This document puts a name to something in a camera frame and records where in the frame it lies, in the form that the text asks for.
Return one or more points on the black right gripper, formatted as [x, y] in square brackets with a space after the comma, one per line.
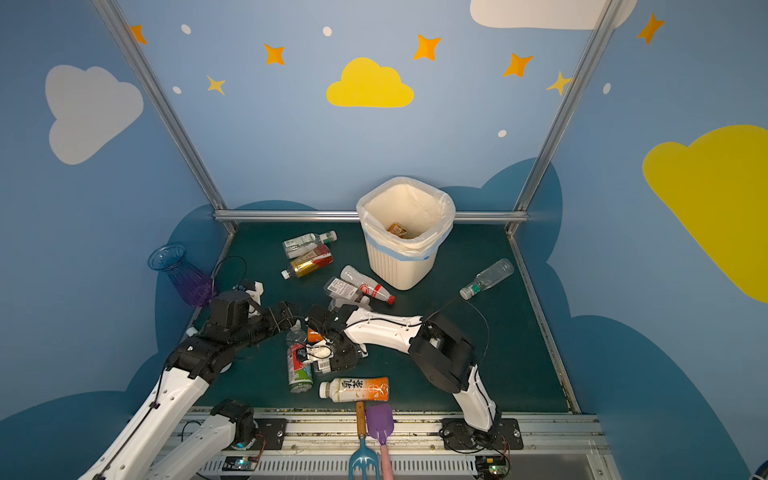
[336, 349]

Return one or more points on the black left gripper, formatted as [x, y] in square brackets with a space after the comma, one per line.
[282, 315]

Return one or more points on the orange label juice bottle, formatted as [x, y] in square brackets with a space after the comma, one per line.
[314, 337]

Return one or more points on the square clear bottle white label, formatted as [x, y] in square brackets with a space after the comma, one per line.
[341, 290]

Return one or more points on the white bottle red label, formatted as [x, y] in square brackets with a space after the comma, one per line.
[367, 285]

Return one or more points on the clear bottle white orange label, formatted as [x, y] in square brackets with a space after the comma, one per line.
[337, 303]

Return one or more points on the clear bottle pale green label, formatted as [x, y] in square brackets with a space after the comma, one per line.
[322, 365]

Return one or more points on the orange brown label bottle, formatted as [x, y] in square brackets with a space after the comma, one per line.
[398, 230]

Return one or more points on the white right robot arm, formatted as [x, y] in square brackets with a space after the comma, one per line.
[438, 347]

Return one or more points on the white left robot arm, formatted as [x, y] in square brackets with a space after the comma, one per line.
[187, 373]

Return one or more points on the white ribbed trash bin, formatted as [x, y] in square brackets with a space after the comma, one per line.
[402, 275]

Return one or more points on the white bin liner bag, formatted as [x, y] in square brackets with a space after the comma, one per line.
[427, 212]

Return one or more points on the clear bottle red green label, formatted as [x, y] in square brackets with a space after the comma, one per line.
[299, 372]

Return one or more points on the gold red label tea bottle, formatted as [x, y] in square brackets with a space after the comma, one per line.
[309, 262]

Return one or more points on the orange white tea bottle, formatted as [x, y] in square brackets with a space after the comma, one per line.
[342, 390]

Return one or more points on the clear bottle green white label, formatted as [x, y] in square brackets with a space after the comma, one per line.
[298, 246]

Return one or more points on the purple plastic vase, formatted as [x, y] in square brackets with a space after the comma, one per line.
[193, 285]

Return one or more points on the purple toy shovel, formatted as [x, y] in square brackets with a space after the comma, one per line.
[380, 425]

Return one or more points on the blue toy garden fork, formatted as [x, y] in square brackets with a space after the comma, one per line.
[364, 458]

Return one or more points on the left green circuit board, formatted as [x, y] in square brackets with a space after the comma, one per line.
[240, 464]

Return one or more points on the green circuit board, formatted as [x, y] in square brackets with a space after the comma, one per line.
[240, 464]
[491, 467]

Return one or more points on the clear empty bottle green cap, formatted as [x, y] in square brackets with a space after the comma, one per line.
[488, 278]

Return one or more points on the right green circuit board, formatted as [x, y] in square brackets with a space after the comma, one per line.
[491, 467]

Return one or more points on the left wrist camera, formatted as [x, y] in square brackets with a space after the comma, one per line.
[232, 310]

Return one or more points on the aluminium frame back rail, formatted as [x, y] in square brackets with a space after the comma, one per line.
[352, 216]

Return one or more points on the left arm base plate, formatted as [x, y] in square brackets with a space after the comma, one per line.
[260, 434]

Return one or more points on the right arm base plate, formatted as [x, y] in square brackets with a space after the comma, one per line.
[458, 436]

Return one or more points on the aluminium frame left post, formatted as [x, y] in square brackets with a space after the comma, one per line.
[116, 22]

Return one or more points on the aluminium frame post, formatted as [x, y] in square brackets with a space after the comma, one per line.
[588, 62]
[116, 22]

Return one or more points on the aluminium frame right post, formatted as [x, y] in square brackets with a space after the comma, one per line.
[588, 62]

